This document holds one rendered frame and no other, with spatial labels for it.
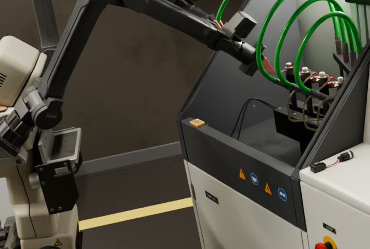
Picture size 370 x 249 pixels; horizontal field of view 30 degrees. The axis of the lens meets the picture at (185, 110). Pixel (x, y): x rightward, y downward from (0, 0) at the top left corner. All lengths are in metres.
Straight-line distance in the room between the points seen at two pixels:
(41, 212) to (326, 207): 0.85
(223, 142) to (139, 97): 2.24
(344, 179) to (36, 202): 0.93
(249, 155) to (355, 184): 0.41
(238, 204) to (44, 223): 0.60
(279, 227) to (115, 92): 2.46
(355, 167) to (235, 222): 0.60
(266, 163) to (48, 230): 0.69
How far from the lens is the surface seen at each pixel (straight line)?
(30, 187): 2.12
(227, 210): 2.29
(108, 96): 4.32
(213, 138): 2.17
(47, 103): 1.82
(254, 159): 1.99
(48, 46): 2.23
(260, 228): 2.13
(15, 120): 1.85
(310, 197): 1.82
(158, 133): 4.41
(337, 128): 1.87
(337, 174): 1.78
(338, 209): 1.74
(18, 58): 1.97
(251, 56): 2.07
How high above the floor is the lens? 1.80
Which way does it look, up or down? 20 degrees down
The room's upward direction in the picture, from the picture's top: 11 degrees counter-clockwise
